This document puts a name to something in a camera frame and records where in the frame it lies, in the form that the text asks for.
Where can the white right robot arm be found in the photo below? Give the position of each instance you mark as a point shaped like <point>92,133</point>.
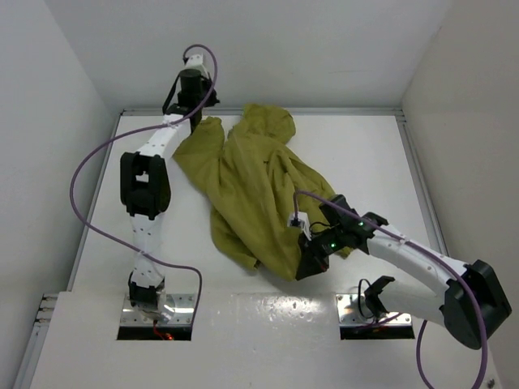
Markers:
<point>467,299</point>

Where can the left aluminium base plate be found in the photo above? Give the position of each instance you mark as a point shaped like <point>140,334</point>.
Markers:
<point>173,310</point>

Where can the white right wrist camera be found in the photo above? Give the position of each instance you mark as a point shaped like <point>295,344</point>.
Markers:
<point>299,220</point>

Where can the aluminium base plate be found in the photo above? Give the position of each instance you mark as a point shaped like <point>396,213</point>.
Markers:
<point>173,310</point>
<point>353,313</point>

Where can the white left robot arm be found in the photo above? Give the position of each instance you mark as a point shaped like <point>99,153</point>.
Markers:
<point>145,190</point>

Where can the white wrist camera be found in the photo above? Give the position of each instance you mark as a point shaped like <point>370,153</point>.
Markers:
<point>197,62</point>
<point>299,220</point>

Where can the right aluminium base plate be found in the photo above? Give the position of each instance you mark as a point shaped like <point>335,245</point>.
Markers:
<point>353,313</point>

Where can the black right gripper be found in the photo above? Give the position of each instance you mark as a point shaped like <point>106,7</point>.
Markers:
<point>311,262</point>

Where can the olive green jacket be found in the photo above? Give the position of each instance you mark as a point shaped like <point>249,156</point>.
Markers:
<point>249,176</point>

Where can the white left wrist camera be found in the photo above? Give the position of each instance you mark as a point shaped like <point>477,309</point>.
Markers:
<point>197,62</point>

